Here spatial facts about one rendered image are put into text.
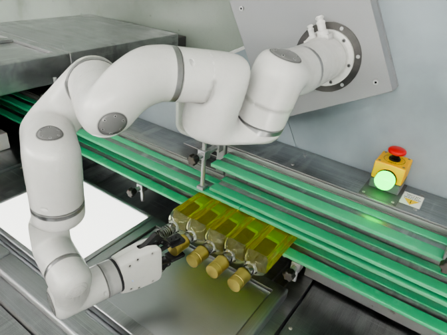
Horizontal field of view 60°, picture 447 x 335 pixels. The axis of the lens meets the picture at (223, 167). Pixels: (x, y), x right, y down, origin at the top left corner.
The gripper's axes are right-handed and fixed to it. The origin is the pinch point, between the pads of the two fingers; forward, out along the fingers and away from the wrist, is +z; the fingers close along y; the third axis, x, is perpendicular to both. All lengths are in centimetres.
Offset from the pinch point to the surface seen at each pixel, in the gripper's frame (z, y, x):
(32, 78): -1, 15, 95
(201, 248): 3.7, 1.6, -5.2
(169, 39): 71, 20, 114
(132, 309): -12.1, -12.7, -0.3
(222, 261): 5.0, 1.8, -11.4
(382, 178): 38, 20, -26
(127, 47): 44, 20, 107
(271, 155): 31.1, 15.4, 1.2
